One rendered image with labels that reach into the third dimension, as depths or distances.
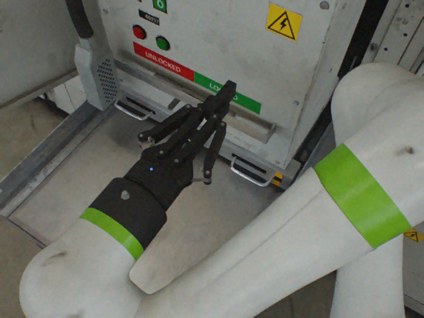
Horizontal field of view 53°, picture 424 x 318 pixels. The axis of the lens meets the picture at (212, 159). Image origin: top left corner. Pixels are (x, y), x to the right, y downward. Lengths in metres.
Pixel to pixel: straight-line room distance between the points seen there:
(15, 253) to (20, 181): 0.95
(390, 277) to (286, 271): 0.30
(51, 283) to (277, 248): 0.25
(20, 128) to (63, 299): 1.90
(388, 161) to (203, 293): 0.25
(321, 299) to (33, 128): 1.59
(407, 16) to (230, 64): 0.36
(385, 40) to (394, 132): 0.55
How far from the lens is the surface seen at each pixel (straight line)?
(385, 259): 0.72
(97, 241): 0.52
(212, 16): 0.77
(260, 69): 0.79
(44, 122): 2.33
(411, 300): 1.83
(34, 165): 1.10
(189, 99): 0.90
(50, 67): 1.27
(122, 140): 1.11
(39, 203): 1.07
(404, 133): 0.45
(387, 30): 0.97
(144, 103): 1.09
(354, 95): 0.59
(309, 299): 1.85
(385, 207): 0.45
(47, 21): 1.19
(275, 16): 0.70
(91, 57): 0.93
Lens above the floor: 1.74
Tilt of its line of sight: 58 degrees down
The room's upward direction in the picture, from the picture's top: 3 degrees clockwise
